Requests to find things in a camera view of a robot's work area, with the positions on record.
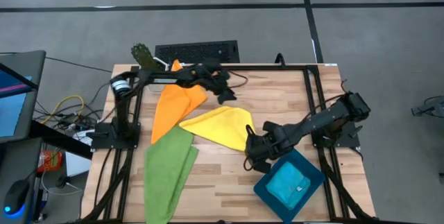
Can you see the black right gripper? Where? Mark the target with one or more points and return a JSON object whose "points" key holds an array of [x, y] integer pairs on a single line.
{"points": [[270, 142]]}

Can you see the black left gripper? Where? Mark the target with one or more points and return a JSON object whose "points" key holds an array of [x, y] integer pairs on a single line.
{"points": [[213, 76]]}

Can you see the yellow microfiber towel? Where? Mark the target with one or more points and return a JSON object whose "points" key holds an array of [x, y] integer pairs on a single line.
{"points": [[222, 127]]}

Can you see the blue microfiber towel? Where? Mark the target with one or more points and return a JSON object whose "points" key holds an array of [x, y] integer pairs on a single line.
{"points": [[286, 186]]}

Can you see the orange microfiber towel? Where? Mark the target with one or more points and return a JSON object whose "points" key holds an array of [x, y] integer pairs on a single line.
{"points": [[173, 106]]}

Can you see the green microfiber towel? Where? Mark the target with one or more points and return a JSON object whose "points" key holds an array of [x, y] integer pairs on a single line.
{"points": [[166, 175]]}

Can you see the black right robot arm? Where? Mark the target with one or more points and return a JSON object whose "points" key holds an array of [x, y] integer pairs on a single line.
{"points": [[322, 116]]}

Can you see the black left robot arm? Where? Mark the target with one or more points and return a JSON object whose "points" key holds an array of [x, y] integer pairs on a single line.
{"points": [[180, 75]]}

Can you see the dark blue square tray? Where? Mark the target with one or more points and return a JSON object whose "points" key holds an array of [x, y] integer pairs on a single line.
{"points": [[275, 203]]}

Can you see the black perforated grille panel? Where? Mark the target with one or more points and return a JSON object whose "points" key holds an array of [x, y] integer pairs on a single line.
{"points": [[194, 52]]}

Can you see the green cactus plant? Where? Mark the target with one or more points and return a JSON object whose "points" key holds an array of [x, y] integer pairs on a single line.
{"points": [[142, 55]]}

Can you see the white power strip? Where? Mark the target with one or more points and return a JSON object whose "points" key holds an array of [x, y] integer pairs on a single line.
{"points": [[83, 136]]}

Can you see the white box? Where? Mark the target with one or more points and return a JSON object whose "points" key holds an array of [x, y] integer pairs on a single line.
{"points": [[78, 165]]}

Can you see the black desk bar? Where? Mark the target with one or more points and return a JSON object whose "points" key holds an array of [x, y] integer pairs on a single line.
{"points": [[59, 140]]}

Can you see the orange snack bag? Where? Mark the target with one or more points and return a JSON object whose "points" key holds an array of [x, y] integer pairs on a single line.
{"points": [[50, 161]]}

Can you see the grey monitor with blue screen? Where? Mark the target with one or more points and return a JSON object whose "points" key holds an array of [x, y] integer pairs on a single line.
{"points": [[14, 113]]}

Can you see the dark grey desk surface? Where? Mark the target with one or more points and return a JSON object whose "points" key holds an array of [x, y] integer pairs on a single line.
{"points": [[17, 161]]}

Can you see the black computer mouse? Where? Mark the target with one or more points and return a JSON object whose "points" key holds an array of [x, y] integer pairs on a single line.
{"points": [[14, 196]]}

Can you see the black aluminium table frame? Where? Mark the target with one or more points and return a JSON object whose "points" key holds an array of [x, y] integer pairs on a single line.
{"points": [[260, 67]]}

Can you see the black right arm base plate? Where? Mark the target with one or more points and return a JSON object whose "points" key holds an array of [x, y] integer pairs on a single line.
{"points": [[348, 137]]}

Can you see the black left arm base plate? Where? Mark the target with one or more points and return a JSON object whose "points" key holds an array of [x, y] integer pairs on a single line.
{"points": [[104, 140]]}

